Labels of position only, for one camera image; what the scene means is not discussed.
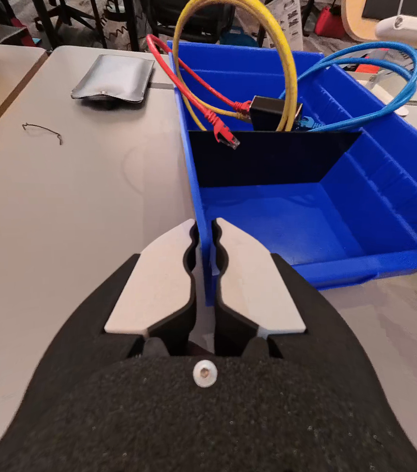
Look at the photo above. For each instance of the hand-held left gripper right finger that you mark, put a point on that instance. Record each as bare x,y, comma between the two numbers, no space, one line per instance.
260,287

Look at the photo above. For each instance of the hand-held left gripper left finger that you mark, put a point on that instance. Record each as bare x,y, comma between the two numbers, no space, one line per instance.
157,287

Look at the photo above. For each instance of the blue plastic bin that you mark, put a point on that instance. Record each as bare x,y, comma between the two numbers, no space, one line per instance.
286,221

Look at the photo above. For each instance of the black ethernet splitter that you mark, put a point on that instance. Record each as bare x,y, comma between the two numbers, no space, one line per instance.
267,112

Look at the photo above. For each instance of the black bin divider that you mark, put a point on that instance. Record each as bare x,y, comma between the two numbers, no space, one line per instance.
267,158

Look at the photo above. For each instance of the black pouch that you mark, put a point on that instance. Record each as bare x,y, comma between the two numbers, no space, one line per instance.
112,77

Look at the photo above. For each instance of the blue bag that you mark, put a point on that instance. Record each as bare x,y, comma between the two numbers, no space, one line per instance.
236,37

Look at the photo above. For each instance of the printed paper sign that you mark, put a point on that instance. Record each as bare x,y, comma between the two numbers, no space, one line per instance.
286,22

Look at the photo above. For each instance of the red storage box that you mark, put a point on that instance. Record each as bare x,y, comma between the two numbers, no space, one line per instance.
328,24

